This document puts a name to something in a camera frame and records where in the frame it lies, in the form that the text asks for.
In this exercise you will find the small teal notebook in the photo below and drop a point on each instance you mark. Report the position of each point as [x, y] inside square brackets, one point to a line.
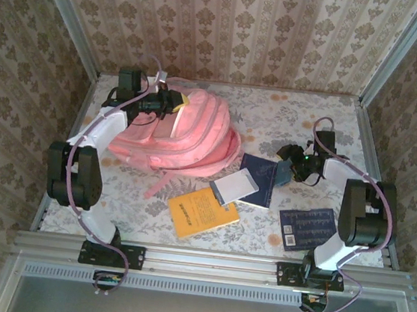
[283, 176]

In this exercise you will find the navy floral notebook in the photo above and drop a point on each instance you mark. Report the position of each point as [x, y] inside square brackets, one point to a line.
[259, 173]

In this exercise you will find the pink school backpack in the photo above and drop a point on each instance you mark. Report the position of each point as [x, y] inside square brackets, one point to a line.
[195, 143]

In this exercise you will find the navy book with QR codes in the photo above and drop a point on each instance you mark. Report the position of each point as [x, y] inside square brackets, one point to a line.
[306, 227]

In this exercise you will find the grey white notebook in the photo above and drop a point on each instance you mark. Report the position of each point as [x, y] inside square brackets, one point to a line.
[233, 187]

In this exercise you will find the yellow book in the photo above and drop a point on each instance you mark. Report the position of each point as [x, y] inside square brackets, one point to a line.
[201, 219]

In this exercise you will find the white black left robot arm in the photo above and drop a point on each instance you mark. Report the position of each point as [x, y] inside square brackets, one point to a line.
[98, 128]

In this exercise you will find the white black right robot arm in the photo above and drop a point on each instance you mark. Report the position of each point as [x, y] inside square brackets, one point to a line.
[367, 215]

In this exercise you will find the black wiring connector block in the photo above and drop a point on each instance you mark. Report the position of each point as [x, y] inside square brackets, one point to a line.
[312, 303]
[107, 280]

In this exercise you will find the floral table cover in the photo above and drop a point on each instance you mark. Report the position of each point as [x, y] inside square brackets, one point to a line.
[142, 237]

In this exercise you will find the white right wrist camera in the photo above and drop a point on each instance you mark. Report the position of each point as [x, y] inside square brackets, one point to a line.
[311, 145]

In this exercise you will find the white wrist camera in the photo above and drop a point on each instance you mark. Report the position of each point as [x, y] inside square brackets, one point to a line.
[160, 77]
[311, 145]

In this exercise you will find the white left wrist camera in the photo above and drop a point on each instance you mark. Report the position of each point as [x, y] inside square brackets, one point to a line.
[160, 77]

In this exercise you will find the aluminium side rail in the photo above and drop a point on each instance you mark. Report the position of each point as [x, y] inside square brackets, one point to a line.
[81, 111]
[370, 144]

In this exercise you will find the aluminium frame post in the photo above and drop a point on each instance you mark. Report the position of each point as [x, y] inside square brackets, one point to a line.
[70, 20]
[398, 53]

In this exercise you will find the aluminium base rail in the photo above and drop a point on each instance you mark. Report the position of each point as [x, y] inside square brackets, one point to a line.
[211, 263]

